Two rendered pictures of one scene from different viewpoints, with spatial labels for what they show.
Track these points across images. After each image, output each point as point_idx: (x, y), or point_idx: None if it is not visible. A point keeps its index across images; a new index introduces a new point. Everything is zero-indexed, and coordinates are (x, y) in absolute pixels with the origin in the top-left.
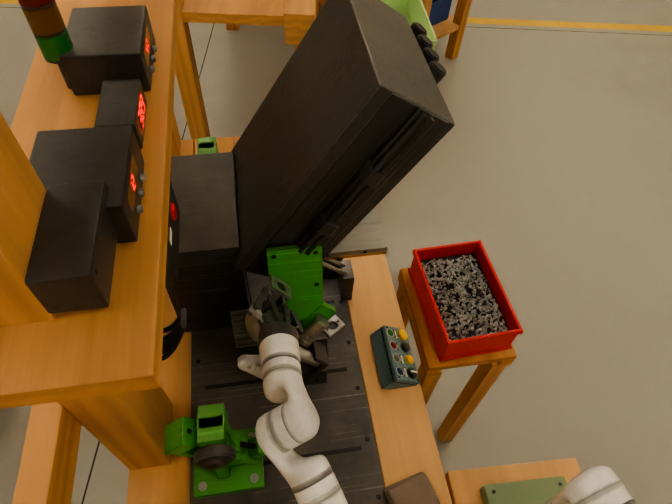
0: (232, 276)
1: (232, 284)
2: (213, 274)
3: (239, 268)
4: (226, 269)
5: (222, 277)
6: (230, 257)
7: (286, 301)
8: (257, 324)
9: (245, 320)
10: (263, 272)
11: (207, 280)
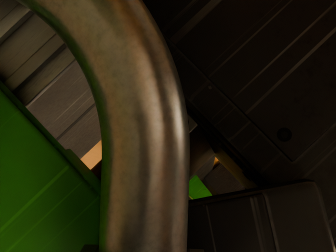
0: (237, 85)
1: (202, 43)
2: (309, 55)
3: (294, 191)
4: (287, 110)
5: (266, 59)
6: (322, 180)
7: (11, 222)
8: (69, 34)
9: (147, 9)
10: (189, 231)
11: (303, 11)
